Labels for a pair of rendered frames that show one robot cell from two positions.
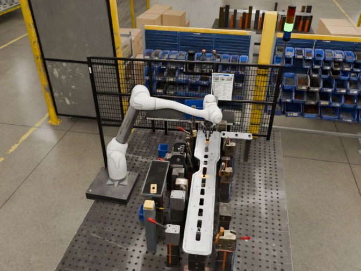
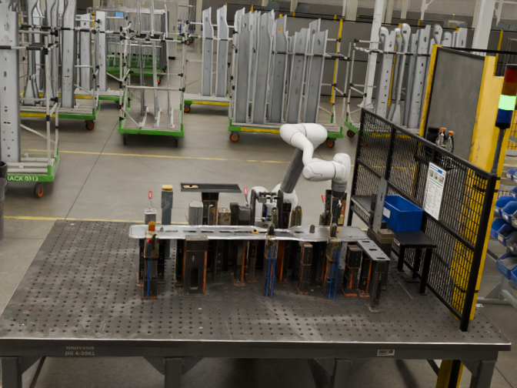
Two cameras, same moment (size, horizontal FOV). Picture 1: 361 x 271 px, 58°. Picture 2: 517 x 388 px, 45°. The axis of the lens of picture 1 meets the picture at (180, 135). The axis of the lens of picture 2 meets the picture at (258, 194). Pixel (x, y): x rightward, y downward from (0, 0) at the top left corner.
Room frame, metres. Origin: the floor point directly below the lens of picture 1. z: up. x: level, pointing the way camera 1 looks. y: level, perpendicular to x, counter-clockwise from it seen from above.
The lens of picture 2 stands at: (0.86, -3.40, 2.27)
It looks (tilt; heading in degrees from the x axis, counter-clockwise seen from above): 17 degrees down; 71
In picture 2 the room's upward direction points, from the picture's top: 5 degrees clockwise
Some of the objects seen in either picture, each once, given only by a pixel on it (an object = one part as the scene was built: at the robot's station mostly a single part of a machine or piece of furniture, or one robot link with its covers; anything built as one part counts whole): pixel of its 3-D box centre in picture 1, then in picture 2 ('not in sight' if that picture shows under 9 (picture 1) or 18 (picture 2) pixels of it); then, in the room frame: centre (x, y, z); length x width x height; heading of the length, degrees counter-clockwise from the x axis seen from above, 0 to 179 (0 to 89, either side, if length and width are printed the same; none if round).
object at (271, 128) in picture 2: not in sight; (286, 88); (4.62, 6.60, 0.88); 1.91 x 1.00 x 1.76; 166
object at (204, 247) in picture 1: (204, 178); (251, 232); (1.93, -0.19, 1.00); 1.38 x 0.22 x 0.02; 173
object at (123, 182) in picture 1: (117, 178); not in sight; (2.18, 0.56, 0.79); 0.22 x 0.18 x 0.06; 0
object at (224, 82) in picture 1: (222, 86); (435, 190); (2.95, -0.41, 1.30); 0.23 x 0.02 x 0.31; 83
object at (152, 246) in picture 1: (150, 228); (165, 223); (1.51, 0.21, 0.92); 0.08 x 0.08 x 0.44; 83
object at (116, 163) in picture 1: (116, 163); (258, 202); (2.21, 0.55, 0.92); 0.18 x 0.16 x 0.22; 13
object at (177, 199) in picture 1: (178, 214); (194, 236); (1.65, 0.02, 0.90); 0.13 x 0.10 x 0.41; 83
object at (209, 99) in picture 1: (209, 104); (339, 166); (2.41, -0.25, 1.40); 0.13 x 0.11 x 0.16; 13
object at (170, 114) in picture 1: (190, 115); (389, 219); (2.87, -0.10, 1.02); 0.90 x 0.22 x 0.03; 83
